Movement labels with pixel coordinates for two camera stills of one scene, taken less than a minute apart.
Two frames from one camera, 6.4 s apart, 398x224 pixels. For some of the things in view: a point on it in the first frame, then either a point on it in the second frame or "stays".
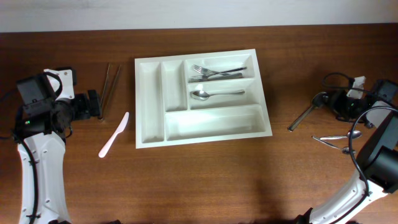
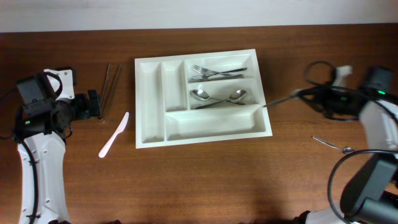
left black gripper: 85,111 stays
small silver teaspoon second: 345,150 stays
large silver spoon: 317,100 to 235,96
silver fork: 193,79 stays
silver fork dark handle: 203,70 stays
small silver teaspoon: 356,134 to 293,94
